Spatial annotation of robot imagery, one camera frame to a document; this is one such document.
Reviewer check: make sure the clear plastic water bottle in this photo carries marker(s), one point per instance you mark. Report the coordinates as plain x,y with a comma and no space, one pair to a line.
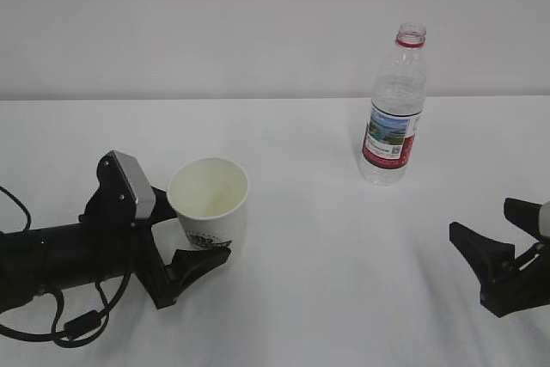
396,106

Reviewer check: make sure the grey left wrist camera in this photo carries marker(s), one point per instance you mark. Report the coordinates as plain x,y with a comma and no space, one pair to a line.
123,181

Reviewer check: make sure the white paper coffee cup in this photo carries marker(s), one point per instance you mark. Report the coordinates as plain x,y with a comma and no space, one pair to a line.
209,197

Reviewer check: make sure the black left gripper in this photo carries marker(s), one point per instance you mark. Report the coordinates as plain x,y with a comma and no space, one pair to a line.
115,245

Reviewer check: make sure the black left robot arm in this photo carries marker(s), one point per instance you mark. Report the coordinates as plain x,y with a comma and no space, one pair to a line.
35,261

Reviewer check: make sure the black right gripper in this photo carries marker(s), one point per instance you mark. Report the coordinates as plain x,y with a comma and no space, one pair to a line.
508,286

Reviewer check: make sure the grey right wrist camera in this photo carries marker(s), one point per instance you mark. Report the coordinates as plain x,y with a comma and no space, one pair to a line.
544,220

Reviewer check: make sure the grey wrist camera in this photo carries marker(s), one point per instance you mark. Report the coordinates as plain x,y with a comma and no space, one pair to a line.
123,181
544,220

